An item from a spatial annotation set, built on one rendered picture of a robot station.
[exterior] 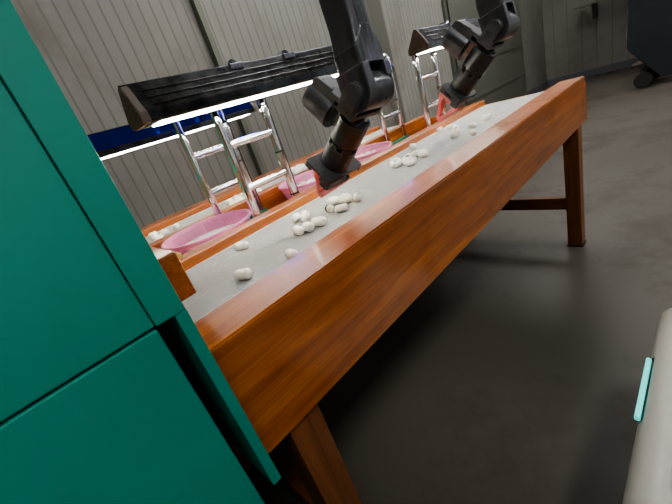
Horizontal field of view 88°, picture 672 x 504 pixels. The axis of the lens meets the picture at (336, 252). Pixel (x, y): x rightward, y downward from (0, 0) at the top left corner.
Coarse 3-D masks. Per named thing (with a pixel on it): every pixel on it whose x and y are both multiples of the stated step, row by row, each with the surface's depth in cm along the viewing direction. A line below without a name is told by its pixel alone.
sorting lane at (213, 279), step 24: (528, 96) 157; (480, 120) 139; (432, 144) 125; (456, 144) 112; (384, 168) 113; (408, 168) 103; (336, 192) 103; (360, 192) 95; (384, 192) 87; (288, 216) 95; (312, 216) 88; (336, 216) 81; (240, 240) 88; (264, 240) 82; (288, 240) 76; (312, 240) 71; (216, 264) 77; (240, 264) 72; (264, 264) 67; (216, 288) 64; (240, 288) 60; (192, 312) 57
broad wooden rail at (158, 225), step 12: (372, 132) 220; (276, 168) 185; (252, 180) 171; (228, 192) 158; (240, 192) 160; (204, 204) 149; (168, 216) 148; (180, 216) 143; (144, 228) 138; (156, 228) 137
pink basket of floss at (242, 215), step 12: (216, 216) 113; (228, 216) 112; (240, 216) 110; (192, 228) 110; (204, 228) 112; (216, 228) 113; (228, 228) 91; (168, 240) 103; (180, 240) 107; (204, 240) 89; (180, 252) 91
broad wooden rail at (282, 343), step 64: (512, 128) 97; (576, 128) 142; (448, 192) 75; (512, 192) 100; (320, 256) 56; (384, 256) 61; (448, 256) 77; (256, 320) 44; (320, 320) 52; (384, 320) 62; (256, 384) 45; (320, 384) 53
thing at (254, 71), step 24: (192, 72) 68; (216, 72) 70; (240, 72) 73; (264, 72) 76; (288, 72) 79; (312, 72) 83; (336, 72) 89; (120, 96) 61; (144, 96) 61; (168, 96) 63; (192, 96) 65; (216, 96) 68; (240, 96) 71; (144, 120) 59
